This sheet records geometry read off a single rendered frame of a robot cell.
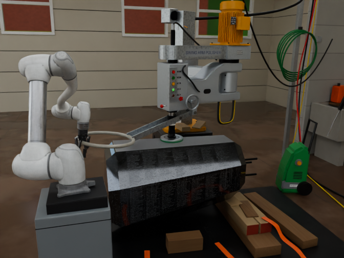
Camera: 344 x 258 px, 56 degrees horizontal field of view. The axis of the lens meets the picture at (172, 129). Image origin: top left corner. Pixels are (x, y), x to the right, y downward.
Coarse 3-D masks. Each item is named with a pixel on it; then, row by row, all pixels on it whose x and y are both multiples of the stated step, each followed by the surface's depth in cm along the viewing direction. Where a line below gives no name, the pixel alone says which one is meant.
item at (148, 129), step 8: (176, 112) 307; (184, 112) 312; (160, 120) 300; (168, 120) 291; (176, 120) 296; (144, 128) 293; (152, 128) 284; (160, 128) 289; (136, 136) 277; (144, 136) 282
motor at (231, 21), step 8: (224, 8) 300; (232, 8) 297; (240, 8) 298; (224, 16) 303; (232, 16) 298; (240, 16) 295; (224, 24) 302; (232, 24) 297; (240, 24) 296; (248, 24) 301; (224, 32) 305; (232, 32) 304; (240, 32) 304; (224, 40) 307; (232, 40) 305; (240, 40) 308
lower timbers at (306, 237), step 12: (252, 192) 362; (216, 204) 346; (264, 204) 335; (228, 216) 313; (276, 216) 313; (288, 216) 313; (240, 228) 288; (288, 228) 292; (300, 228) 292; (252, 240) 271; (264, 240) 271; (276, 240) 272; (300, 240) 276; (312, 240) 276; (252, 252) 266; (264, 252) 263; (276, 252) 266
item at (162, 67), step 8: (160, 64) 286; (168, 64) 274; (176, 64) 277; (184, 64) 281; (160, 72) 287; (184, 72) 283; (160, 80) 289; (184, 80) 285; (160, 88) 291; (184, 88) 286; (160, 96) 293; (184, 96) 288; (160, 104) 295; (168, 104) 282; (176, 104) 286; (184, 104) 290; (168, 112) 295
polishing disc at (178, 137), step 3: (162, 135) 310; (165, 135) 310; (177, 135) 310; (180, 135) 310; (162, 138) 299; (165, 138) 300; (168, 138) 300; (171, 138) 300; (174, 138) 300; (177, 138) 300; (180, 138) 300
